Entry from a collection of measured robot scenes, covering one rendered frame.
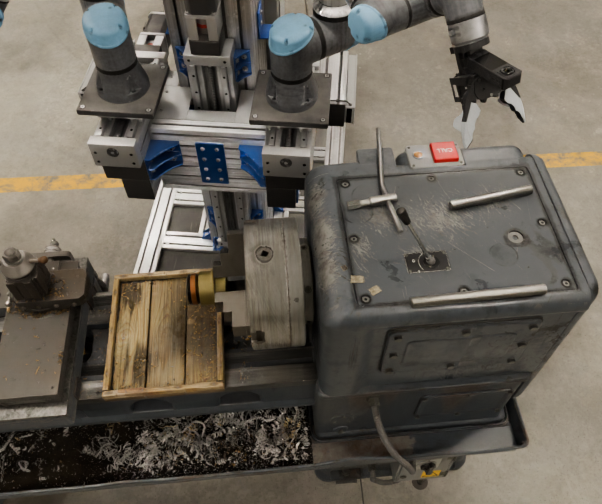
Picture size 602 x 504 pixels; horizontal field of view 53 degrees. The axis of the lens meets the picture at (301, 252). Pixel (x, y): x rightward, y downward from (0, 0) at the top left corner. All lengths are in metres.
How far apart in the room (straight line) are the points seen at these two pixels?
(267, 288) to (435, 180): 0.48
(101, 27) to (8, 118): 2.15
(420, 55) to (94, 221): 2.18
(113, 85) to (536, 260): 1.20
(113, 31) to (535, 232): 1.16
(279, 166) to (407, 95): 2.03
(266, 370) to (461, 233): 0.61
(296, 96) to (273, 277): 0.60
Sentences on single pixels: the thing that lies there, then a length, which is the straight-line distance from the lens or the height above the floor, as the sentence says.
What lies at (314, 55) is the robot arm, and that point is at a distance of 1.67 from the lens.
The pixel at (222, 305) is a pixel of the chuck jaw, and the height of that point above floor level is 1.09.
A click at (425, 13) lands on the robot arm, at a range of 1.34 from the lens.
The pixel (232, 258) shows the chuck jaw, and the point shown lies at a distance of 1.42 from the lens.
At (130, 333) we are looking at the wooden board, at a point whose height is 0.88.
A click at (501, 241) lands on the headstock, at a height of 1.25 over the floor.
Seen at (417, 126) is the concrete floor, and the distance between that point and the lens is 3.47.
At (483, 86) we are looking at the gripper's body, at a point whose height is 1.53.
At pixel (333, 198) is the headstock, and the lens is 1.40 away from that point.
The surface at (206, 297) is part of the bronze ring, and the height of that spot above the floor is 1.10.
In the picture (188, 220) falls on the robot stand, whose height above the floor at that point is 0.21.
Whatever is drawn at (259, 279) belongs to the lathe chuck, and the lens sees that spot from 1.31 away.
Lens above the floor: 2.31
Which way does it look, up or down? 55 degrees down
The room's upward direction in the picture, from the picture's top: straight up
